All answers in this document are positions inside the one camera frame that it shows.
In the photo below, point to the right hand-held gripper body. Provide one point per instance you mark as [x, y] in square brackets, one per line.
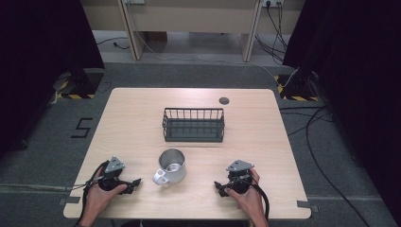
[241, 178]

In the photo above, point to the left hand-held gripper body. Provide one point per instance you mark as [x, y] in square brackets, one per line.
[112, 176]

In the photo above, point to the metal cup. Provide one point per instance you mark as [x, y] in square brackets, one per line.
[170, 168]

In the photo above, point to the person's right hand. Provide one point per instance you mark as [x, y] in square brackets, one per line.
[249, 195]

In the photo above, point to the person's left hand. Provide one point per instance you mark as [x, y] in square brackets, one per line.
[102, 197]

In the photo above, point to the grey tape strip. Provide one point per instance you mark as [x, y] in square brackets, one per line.
[307, 205]
[70, 200]

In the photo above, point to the black stand base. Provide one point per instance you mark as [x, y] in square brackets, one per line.
[82, 84]
[298, 86]

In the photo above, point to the black curtain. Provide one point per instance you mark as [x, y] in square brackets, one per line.
[356, 78]
[34, 69]

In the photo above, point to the beige desk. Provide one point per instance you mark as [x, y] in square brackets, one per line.
[192, 22]

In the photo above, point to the wall power socket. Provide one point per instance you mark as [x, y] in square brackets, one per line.
[272, 3]

